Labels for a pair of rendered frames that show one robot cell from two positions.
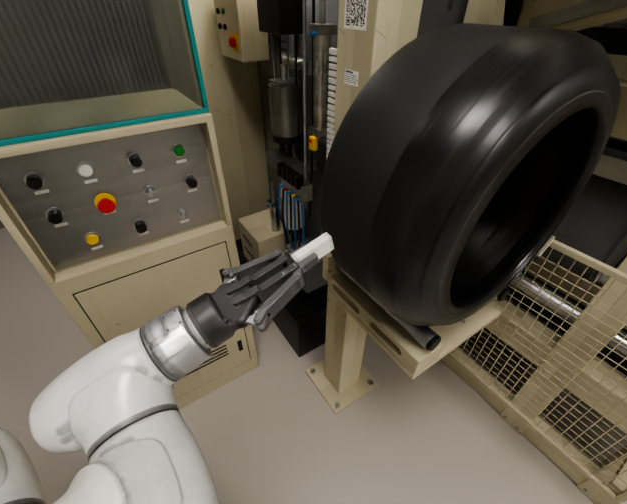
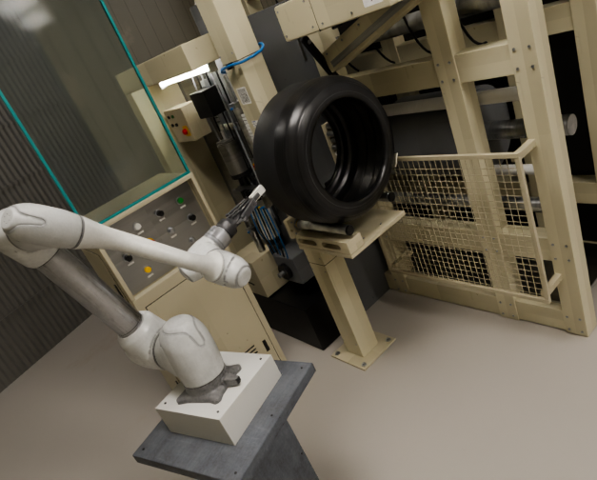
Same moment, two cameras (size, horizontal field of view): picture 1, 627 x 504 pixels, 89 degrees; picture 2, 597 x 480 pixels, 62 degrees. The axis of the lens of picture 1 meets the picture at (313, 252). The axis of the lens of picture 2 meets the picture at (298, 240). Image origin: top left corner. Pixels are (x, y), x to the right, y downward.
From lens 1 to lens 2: 1.46 m
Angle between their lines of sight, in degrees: 16
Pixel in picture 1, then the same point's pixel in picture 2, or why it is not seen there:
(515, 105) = (300, 112)
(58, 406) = not seen: hidden behind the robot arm
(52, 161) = (122, 226)
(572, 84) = (319, 97)
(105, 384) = (200, 247)
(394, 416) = (413, 352)
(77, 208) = not seen: hidden behind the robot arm
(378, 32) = (257, 102)
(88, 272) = (150, 290)
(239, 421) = not seen: hidden behind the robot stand
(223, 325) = (230, 224)
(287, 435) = (329, 398)
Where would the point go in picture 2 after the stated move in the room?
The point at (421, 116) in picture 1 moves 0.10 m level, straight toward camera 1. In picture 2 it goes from (274, 129) to (268, 136)
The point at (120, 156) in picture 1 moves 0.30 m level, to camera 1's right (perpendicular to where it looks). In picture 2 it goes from (151, 213) to (210, 189)
